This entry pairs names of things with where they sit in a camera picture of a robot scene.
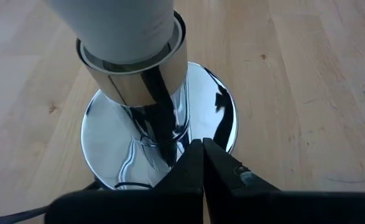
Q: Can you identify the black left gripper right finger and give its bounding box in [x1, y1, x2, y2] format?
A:
[203, 138, 365, 224]

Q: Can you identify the white lightbulb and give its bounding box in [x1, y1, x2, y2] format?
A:
[45, 0, 175, 65]

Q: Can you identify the black lamp cord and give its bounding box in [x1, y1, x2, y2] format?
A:
[0, 180, 102, 224]

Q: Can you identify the chrome lamp socket base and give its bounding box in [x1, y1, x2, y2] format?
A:
[75, 11, 239, 190]

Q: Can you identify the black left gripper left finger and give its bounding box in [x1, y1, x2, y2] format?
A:
[53, 139, 205, 224]

